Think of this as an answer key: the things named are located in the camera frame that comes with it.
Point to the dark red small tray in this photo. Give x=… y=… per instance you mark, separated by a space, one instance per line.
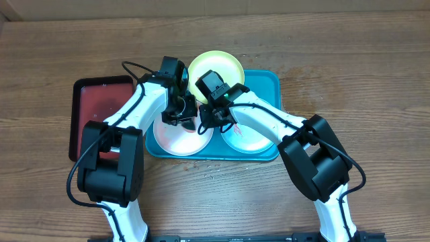
x=96 y=99

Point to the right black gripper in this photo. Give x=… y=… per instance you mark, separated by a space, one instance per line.
x=209 y=114

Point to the light blue plate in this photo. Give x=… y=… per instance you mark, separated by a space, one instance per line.
x=246 y=140

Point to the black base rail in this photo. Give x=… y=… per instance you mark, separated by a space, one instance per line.
x=360 y=236

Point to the white pink plate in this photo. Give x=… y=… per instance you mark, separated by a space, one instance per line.
x=180 y=140

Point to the teal plastic tray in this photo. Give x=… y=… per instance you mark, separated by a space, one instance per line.
x=266 y=85

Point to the red green sponge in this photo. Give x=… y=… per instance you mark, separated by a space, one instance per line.
x=189 y=126

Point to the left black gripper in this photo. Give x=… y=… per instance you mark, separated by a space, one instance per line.
x=191 y=111

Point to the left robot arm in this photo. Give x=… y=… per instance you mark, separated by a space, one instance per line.
x=109 y=172

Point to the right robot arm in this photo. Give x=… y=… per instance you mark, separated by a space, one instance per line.
x=313 y=156

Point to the yellow-green plate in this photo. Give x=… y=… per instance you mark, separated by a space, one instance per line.
x=225 y=64

